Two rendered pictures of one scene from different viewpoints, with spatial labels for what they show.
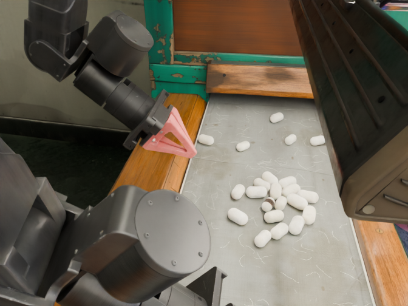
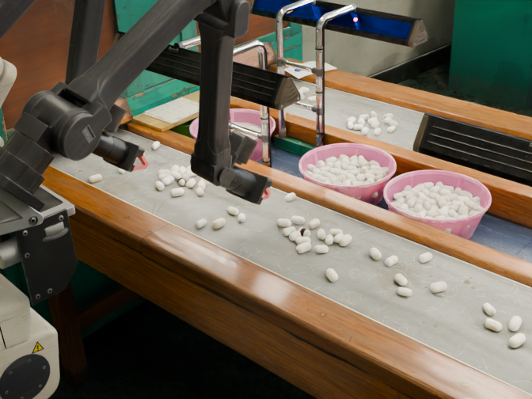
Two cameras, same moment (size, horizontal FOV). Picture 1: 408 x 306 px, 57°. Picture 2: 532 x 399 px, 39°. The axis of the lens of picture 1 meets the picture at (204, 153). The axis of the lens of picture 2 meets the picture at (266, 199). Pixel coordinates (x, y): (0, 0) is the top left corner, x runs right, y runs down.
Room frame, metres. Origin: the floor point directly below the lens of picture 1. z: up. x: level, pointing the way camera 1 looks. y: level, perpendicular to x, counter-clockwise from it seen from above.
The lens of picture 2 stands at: (-0.74, 1.25, 1.70)
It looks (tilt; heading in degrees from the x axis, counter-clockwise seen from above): 29 degrees down; 305
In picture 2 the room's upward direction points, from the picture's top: 3 degrees counter-clockwise
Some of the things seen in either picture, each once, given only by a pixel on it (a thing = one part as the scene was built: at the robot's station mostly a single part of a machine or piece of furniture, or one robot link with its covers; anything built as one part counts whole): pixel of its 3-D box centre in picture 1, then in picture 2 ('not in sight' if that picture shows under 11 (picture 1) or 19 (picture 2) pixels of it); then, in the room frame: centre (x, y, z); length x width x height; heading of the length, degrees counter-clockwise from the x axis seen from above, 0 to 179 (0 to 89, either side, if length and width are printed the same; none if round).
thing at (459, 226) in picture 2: not in sight; (435, 210); (-0.14, -0.35, 0.72); 0.27 x 0.27 x 0.10
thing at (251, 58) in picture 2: not in sight; (243, 61); (0.79, -0.83, 0.83); 0.30 x 0.06 x 0.07; 82
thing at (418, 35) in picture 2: not in sight; (332, 14); (0.37, -0.71, 1.08); 0.62 x 0.08 x 0.07; 172
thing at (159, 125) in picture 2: not in sight; (184, 108); (0.79, -0.48, 0.77); 0.33 x 0.15 x 0.01; 82
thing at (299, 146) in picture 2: not in sight; (317, 78); (0.37, -0.63, 0.90); 0.20 x 0.19 x 0.45; 172
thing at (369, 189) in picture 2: not in sight; (347, 178); (0.14, -0.39, 0.72); 0.27 x 0.27 x 0.10
